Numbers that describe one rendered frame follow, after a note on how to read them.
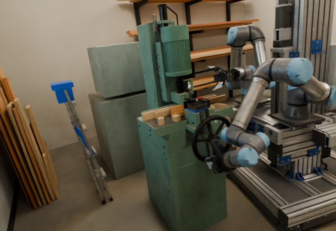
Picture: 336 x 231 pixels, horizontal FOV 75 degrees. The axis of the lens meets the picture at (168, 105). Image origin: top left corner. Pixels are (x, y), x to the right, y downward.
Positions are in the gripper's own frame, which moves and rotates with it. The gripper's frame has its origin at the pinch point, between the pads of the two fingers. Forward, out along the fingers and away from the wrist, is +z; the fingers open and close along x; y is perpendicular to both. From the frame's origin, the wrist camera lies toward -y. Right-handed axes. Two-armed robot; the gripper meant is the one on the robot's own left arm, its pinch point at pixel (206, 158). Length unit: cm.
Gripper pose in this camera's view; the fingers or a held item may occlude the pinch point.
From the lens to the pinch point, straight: 126.3
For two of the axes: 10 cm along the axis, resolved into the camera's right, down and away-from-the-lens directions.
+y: 3.1, 9.3, -1.9
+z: -3.4, 3.0, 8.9
